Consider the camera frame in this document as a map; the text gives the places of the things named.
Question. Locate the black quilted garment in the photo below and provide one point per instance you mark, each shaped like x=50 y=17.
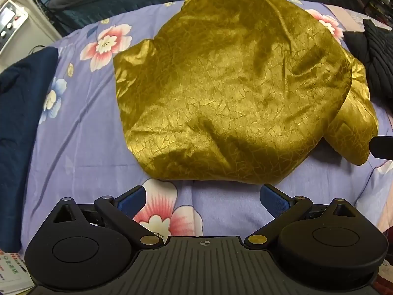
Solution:
x=373 y=52

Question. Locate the red knit clothing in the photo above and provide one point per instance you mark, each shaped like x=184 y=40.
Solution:
x=386 y=282

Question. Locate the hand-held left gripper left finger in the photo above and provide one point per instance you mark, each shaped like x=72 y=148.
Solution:
x=132 y=199

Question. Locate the gold satin jacket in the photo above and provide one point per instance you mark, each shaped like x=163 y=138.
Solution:
x=233 y=92

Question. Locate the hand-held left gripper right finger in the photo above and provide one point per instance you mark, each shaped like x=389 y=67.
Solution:
x=273 y=202

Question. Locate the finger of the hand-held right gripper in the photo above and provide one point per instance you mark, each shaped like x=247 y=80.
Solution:
x=382 y=147

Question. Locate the floral purple bed sheet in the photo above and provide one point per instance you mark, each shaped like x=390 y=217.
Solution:
x=89 y=147

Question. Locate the white appliance with control panel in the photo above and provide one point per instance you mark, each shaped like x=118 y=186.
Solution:
x=18 y=27

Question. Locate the printed paper sheet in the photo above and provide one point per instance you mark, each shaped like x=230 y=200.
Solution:
x=12 y=270

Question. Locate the navy blue cloth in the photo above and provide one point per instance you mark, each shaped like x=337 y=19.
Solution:
x=18 y=123

